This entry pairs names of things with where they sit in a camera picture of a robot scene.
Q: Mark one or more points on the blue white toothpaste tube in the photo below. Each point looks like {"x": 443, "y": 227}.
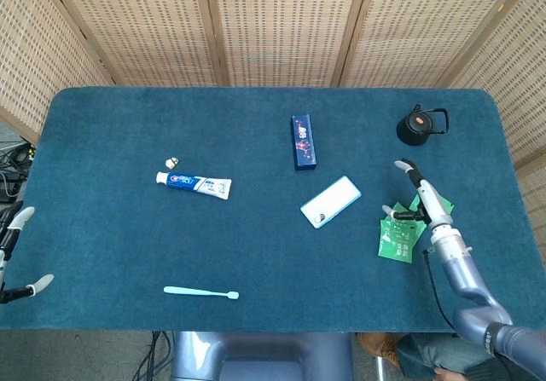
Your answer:
{"x": 192, "y": 182}

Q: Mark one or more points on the black round teapot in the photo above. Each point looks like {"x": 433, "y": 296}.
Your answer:
{"x": 411, "y": 131}

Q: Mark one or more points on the brown shoe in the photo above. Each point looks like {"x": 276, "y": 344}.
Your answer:
{"x": 377, "y": 347}

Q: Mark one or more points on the person leg in teal trousers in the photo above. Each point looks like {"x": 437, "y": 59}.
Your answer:
{"x": 426, "y": 351}

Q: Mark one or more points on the light blue toothbrush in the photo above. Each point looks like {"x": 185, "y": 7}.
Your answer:
{"x": 187, "y": 290}

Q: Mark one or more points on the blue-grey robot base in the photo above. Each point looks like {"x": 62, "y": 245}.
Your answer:
{"x": 256, "y": 355}

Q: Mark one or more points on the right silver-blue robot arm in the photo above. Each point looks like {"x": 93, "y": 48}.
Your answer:
{"x": 460, "y": 266}

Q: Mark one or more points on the dark blue table cloth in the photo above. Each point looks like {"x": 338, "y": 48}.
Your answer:
{"x": 128, "y": 236}

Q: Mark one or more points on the green printed packet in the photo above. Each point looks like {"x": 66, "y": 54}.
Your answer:
{"x": 414, "y": 203}
{"x": 396, "y": 240}

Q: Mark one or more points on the woven wooden folding screen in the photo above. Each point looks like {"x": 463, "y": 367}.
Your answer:
{"x": 277, "y": 23}

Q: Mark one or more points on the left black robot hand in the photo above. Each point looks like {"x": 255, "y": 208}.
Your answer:
{"x": 23, "y": 215}

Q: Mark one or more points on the dark blue rectangular box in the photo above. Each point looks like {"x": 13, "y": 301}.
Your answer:
{"x": 303, "y": 142}

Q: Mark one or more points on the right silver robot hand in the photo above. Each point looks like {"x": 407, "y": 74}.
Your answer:
{"x": 433, "y": 204}

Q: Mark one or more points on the smartphone with black screen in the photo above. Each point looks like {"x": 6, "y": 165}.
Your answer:
{"x": 330, "y": 202}

